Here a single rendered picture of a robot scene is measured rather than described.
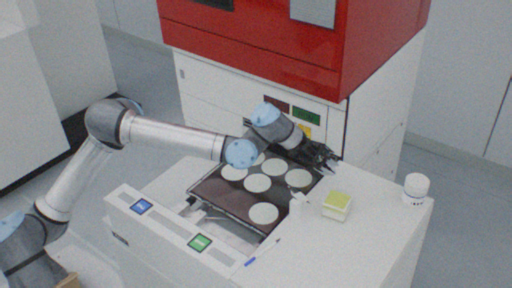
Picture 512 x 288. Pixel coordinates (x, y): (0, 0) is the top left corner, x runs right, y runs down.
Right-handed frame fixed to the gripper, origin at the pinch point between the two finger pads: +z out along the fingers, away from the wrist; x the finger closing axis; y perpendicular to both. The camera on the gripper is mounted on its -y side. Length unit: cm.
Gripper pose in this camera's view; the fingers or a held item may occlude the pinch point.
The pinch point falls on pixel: (330, 170)
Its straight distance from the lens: 148.1
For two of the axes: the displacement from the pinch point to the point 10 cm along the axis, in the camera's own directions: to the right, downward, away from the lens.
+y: 5.0, 1.7, -8.5
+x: 5.3, -8.4, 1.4
